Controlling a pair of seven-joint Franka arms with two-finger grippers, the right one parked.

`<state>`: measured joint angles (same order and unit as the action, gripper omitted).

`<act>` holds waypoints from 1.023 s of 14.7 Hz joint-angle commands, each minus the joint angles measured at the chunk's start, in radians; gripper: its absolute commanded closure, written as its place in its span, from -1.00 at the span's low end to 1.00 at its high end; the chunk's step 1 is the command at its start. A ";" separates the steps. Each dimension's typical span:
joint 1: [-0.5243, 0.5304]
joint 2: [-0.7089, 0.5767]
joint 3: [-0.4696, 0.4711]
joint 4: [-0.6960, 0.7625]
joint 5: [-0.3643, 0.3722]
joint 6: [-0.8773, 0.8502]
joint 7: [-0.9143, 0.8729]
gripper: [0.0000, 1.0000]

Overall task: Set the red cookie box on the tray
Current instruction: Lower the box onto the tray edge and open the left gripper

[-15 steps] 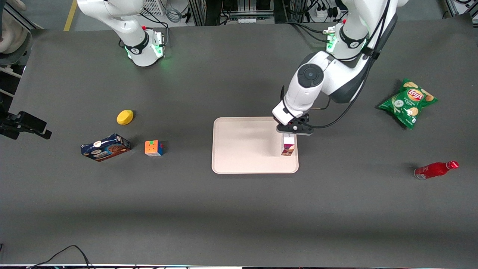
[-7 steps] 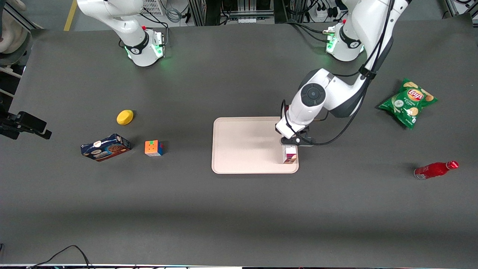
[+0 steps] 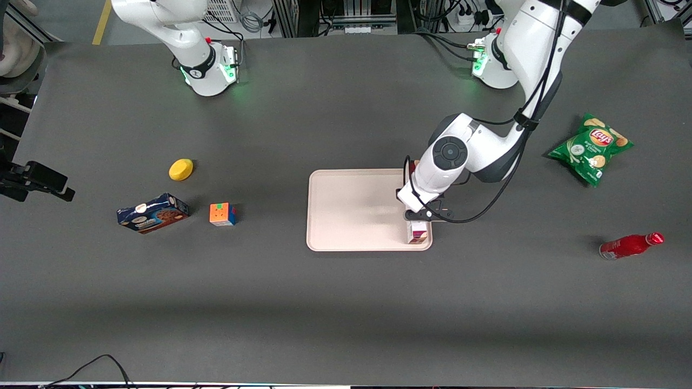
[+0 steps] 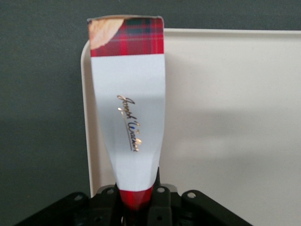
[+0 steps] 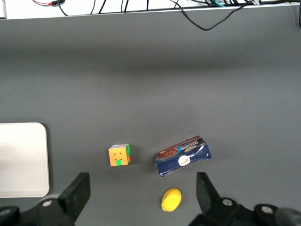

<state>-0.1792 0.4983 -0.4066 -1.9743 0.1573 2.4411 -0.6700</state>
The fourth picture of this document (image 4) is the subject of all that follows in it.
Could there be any white plastic tray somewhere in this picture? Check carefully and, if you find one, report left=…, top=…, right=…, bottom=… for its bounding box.
left=79, top=28, right=301, bottom=226

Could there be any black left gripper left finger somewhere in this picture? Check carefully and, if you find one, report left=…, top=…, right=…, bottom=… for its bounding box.
left=14, top=183, right=124, bottom=226

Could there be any red tartan cookie box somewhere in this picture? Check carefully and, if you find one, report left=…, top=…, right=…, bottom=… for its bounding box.
left=87, top=16, right=166, bottom=210

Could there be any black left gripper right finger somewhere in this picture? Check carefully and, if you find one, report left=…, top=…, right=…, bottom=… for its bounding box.
left=148, top=166, right=253, bottom=226

